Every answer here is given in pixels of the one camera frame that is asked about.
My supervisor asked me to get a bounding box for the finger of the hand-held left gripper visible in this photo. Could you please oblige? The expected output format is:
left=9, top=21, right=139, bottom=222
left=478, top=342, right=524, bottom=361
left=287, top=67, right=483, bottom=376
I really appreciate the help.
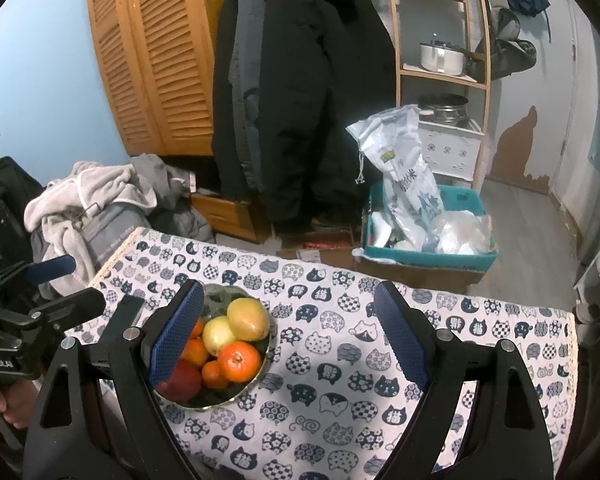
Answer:
left=30, top=287, right=146, bottom=361
left=0, top=254, right=76, bottom=296

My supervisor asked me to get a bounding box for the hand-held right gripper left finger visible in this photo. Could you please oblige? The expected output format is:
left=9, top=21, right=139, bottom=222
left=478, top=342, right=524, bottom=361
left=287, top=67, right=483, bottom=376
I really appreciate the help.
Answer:
left=22, top=280, right=205, bottom=480

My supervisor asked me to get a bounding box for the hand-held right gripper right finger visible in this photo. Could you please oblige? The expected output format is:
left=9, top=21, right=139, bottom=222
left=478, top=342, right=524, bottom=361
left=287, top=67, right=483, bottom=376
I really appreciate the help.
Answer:
left=372, top=280, right=553, bottom=480

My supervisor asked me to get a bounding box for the yellow-green apple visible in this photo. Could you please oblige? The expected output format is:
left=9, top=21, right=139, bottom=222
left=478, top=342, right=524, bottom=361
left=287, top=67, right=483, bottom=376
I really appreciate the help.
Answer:
left=202, top=315, right=241, bottom=357

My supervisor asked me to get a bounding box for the red apple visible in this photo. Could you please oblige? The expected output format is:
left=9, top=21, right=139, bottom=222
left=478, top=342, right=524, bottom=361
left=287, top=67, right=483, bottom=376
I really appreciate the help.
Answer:
left=156, top=360, right=204, bottom=402

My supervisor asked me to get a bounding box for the small tangerine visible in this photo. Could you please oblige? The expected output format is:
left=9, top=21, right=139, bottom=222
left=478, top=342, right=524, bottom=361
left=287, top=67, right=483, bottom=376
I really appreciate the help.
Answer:
left=201, top=360, right=231, bottom=391

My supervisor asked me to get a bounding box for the green glass bowl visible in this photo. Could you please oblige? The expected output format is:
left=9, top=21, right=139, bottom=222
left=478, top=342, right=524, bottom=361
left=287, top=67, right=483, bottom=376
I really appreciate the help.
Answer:
left=150, top=282, right=279, bottom=407

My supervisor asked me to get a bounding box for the large orange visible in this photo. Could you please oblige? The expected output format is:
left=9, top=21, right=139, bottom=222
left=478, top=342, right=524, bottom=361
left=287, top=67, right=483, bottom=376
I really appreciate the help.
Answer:
left=217, top=340, right=263, bottom=383

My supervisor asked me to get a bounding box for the yellow mango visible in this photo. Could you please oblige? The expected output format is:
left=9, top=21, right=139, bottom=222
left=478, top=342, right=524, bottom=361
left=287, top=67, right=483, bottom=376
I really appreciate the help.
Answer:
left=227, top=297, right=271, bottom=342

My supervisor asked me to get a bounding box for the person's left hand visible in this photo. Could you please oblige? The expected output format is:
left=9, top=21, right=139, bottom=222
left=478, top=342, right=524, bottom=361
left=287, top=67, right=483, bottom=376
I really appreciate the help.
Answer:
left=0, top=377, right=33, bottom=431

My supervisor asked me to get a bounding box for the large cardboard box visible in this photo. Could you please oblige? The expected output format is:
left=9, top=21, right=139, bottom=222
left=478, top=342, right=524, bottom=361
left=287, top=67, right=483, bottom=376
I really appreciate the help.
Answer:
left=352, top=247, right=481, bottom=293

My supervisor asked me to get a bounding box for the cat print tablecloth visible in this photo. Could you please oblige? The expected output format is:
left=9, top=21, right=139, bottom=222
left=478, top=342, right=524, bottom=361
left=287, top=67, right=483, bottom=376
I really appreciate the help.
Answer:
left=62, top=227, right=578, bottom=480

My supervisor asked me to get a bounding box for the teal plastic crate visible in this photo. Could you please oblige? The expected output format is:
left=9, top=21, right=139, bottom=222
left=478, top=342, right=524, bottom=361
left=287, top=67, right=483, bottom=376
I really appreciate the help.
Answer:
left=362, top=182, right=498, bottom=271

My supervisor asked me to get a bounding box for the grey padded bag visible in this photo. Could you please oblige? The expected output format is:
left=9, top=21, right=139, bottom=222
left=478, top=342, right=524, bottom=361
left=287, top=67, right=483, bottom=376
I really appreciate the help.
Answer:
left=77, top=202, right=153, bottom=271

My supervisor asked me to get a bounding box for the black bag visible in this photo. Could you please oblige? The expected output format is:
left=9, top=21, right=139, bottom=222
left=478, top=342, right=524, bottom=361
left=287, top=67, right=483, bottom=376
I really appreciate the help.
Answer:
left=0, top=156, right=45, bottom=281

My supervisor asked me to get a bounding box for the pile of clothes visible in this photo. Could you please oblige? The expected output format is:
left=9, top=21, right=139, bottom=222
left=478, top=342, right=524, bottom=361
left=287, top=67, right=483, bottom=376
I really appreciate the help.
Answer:
left=24, top=161, right=158, bottom=286

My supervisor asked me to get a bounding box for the flat cardboard box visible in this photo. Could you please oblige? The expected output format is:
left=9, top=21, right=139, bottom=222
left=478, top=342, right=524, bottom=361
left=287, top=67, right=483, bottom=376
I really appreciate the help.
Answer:
left=276, top=230, right=363, bottom=263

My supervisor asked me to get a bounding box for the clear plastic bag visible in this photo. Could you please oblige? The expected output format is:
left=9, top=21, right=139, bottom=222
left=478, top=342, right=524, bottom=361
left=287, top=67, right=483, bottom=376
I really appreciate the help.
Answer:
left=432, top=210, right=493, bottom=256

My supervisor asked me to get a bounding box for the wooden drawer box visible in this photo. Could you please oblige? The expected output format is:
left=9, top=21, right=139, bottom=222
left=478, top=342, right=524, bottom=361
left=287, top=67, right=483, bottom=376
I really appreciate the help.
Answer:
left=190, top=192, right=271, bottom=243

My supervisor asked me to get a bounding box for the dark grey garment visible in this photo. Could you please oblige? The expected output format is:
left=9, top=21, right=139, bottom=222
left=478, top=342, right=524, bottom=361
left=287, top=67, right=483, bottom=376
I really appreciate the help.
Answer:
left=130, top=154, right=215, bottom=241

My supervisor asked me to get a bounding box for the white printed rice bag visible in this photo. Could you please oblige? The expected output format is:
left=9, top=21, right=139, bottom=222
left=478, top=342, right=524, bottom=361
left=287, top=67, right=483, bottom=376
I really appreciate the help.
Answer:
left=346, top=105, right=443, bottom=251

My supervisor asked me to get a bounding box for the white perforated basket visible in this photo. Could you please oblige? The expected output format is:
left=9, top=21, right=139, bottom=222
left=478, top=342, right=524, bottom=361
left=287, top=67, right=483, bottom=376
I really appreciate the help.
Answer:
left=419, top=115, right=483, bottom=181

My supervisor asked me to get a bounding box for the wooden louvered cabinet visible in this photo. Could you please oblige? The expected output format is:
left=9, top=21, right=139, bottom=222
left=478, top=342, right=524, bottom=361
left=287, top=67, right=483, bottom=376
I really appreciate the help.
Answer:
left=84, top=0, right=251, bottom=158

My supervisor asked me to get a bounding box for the black coat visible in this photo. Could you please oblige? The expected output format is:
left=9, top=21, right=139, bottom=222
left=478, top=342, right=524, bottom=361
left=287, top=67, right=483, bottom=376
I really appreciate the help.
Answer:
left=211, top=0, right=397, bottom=235

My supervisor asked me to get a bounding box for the wooden shelf rack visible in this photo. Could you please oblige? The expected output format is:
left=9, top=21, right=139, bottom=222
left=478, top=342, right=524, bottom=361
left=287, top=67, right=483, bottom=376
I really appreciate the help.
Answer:
left=384, top=0, right=493, bottom=181

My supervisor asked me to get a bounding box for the white door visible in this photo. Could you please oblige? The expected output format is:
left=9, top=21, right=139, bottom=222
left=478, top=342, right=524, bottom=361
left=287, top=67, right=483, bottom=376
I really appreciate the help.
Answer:
left=550, top=0, right=600, bottom=261

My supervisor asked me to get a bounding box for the steel pot on shelf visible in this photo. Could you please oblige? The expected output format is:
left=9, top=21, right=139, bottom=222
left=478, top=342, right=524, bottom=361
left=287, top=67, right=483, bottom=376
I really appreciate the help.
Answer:
left=420, top=40, right=481, bottom=77

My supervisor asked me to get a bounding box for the grey jacket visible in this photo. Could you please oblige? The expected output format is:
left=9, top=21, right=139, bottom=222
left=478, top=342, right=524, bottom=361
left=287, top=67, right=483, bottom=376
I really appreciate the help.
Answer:
left=228, top=0, right=263, bottom=191

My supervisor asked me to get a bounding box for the grey hanging bag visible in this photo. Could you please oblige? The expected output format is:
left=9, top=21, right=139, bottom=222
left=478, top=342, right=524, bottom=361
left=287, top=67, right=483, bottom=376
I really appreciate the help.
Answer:
left=467, top=7, right=538, bottom=81

